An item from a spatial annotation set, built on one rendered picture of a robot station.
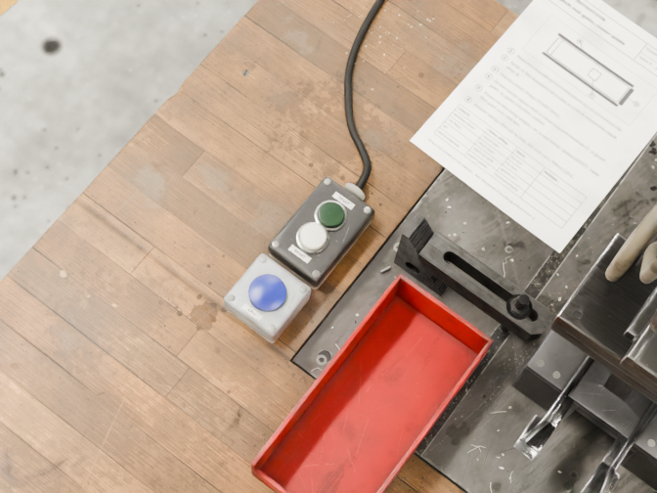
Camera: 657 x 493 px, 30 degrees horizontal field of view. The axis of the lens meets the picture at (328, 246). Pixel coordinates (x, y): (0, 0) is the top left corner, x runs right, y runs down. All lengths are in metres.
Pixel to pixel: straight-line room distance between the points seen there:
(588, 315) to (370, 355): 0.29
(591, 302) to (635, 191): 0.34
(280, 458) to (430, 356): 0.19
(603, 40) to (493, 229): 0.28
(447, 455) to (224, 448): 0.23
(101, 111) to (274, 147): 1.08
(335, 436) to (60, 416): 0.29
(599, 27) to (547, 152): 0.18
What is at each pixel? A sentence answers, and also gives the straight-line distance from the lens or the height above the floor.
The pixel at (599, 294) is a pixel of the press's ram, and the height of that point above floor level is 1.14.
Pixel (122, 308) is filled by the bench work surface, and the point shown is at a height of 0.90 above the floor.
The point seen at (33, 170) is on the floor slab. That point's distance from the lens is 2.40.
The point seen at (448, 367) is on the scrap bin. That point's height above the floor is 0.91.
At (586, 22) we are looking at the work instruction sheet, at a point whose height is 0.90.
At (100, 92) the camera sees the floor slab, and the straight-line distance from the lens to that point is 2.45.
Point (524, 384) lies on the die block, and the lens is 1.29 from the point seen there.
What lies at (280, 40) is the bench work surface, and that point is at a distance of 1.45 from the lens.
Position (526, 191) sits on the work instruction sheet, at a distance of 1.40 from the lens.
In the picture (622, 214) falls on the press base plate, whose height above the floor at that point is 0.90.
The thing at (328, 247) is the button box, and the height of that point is 0.93.
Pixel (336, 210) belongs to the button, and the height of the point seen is 0.94.
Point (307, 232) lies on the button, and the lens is 1.31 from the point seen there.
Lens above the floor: 2.16
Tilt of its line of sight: 69 degrees down
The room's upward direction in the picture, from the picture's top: 8 degrees clockwise
